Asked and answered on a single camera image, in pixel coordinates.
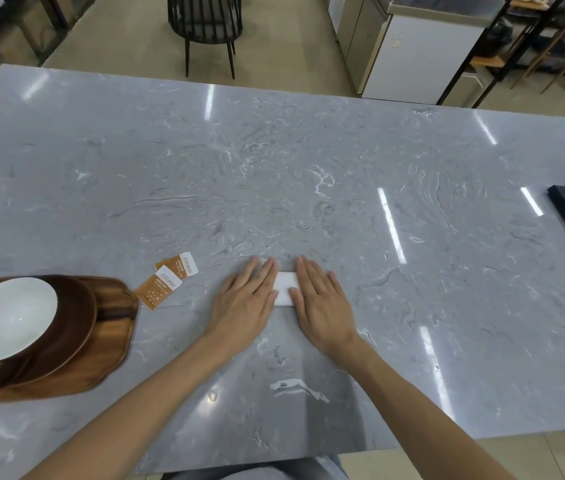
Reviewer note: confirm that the person's left hand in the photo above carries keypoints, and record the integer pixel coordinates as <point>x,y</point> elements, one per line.
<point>242,309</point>

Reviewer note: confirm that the person's right hand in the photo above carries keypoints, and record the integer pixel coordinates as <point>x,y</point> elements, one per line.
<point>325,314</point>

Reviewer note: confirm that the person's right thumb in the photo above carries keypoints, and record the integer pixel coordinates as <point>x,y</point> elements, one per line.
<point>294,300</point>

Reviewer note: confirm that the person's right little finger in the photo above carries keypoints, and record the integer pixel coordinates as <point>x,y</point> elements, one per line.
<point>336,287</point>

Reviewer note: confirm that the person's left thumb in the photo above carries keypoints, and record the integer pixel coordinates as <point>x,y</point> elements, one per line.
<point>273,300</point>

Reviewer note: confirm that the person's left little finger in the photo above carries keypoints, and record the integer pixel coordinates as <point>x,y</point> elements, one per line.
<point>230,288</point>

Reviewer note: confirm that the person's right middle finger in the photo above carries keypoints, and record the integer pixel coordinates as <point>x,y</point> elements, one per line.
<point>314,273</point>

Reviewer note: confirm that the person's left middle finger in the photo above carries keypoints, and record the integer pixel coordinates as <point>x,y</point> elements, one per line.
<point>264,272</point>

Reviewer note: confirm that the white napkin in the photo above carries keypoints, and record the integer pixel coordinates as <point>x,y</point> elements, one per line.
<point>285,289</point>

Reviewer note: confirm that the person's left forearm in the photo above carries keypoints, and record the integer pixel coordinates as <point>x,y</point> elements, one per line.
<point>142,409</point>

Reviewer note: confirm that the person's right forearm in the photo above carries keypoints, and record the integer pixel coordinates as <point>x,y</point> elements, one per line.
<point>412,419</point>

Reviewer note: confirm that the orange and white sachet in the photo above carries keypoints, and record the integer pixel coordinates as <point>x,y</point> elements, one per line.
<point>160,290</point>
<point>180,264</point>

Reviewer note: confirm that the brown wooden tray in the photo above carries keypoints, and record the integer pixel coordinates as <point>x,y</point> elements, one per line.
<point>102,354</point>

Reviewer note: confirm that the dark brown wooden plate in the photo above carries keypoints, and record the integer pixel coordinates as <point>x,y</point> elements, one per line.
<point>72,319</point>

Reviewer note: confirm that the person's grey trousers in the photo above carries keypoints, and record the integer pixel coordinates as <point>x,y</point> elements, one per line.
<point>262,469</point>

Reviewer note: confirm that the white ceramic bowl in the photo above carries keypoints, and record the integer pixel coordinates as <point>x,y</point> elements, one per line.
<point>7,319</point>

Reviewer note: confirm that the white and steel cabinet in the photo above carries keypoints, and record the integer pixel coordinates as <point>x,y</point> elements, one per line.
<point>412,54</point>

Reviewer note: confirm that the black spindle-back chair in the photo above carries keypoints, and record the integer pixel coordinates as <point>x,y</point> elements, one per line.
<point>205,19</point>

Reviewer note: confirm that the black metal shelf rack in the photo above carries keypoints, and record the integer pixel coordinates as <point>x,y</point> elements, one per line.
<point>482,49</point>

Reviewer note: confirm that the black bag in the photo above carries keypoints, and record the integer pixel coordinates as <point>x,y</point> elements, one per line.
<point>498,38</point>

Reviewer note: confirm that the wooden chair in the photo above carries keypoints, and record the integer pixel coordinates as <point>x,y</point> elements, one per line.
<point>562,49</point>

